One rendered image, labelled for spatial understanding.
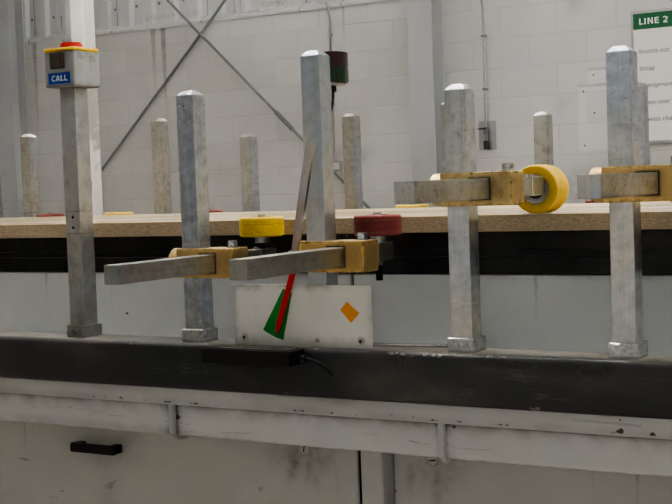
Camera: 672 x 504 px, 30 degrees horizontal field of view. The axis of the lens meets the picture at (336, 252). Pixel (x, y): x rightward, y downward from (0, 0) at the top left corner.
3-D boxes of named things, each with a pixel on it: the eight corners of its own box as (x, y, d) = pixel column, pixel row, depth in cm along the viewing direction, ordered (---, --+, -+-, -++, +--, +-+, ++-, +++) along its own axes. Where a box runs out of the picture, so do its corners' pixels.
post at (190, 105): (203, 372, 214) (192, 89, 211) (187, 371, 215) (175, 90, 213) (215, 369, 217) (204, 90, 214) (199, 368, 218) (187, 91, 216)
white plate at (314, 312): (371, 349, 196) (369, 285, 195) (234, 344, 209) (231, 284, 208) (373, 349, 196) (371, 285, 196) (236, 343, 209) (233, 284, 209)
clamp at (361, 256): (363, 272, 196) (362, 240, 195) (290, 272, 203) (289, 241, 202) (380, 270, 201) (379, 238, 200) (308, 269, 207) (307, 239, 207)
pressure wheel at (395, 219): (389, 282, 205) (387, 212, 205) (347, 282, 209) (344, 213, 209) (411, 278, 212) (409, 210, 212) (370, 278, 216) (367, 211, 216)
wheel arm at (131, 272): (120, 290, 189) (119, 262, 189) (103, 290, 191) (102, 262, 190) (277, 268, 226) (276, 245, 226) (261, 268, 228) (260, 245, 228)
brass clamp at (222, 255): (230, 278, 208) (229, 248, 208) (165, 278, 215) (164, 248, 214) (251, 275, 213) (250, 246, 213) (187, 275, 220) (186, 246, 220)
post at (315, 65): (329, 350, 201) (318, 49, 198) (310, 350, 202) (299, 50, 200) (340, 347, 204) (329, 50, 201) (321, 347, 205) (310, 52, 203)
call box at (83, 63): (75, 89, 222) (72, 45, 221) (45, 92, 225) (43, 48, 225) (101, 91, 228) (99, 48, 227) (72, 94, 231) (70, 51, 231)
